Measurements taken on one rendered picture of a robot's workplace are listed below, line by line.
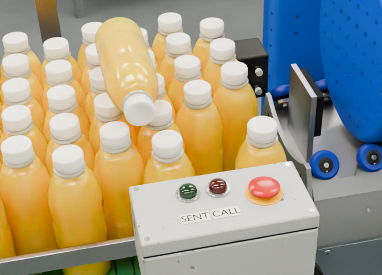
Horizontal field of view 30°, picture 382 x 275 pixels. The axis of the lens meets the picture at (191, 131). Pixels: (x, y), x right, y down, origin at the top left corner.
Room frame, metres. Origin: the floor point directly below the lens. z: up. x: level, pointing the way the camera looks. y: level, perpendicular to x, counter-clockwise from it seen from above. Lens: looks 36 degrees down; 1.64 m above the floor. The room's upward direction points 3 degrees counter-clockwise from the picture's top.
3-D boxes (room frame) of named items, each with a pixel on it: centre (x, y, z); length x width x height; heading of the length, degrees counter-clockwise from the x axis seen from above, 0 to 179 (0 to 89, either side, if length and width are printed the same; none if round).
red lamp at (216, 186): (0.62, -0.03, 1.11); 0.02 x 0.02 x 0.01
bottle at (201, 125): (0.84, -0.01, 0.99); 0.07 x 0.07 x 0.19
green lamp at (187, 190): (0.62, 0.01, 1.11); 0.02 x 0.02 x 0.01
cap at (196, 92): (0.84, -0.01, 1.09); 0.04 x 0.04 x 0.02
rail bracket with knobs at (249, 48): (1.12, -0.10, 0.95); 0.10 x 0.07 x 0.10; 10
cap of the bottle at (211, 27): (1.03, -0.04, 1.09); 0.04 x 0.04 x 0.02
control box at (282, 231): (0.61, -0.03, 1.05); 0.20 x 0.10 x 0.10; 100
